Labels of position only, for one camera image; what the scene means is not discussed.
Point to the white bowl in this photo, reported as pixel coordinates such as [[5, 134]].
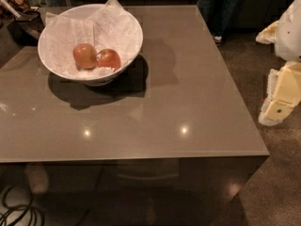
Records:
[[131, 49]]

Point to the yellowish red apple left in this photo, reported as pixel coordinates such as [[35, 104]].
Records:
[[84, 55]]

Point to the white shoe under table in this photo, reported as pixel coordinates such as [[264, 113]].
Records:
[[37, 178]]

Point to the dark bag with handle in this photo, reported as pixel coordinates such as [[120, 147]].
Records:
[[26, 31]]

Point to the white paper liner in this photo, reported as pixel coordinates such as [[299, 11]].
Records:
[[72, 32]]

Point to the person legs in jeans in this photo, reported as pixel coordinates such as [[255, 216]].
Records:
[[223, 16]]

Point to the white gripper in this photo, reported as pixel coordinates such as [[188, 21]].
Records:
[[290, 35]]

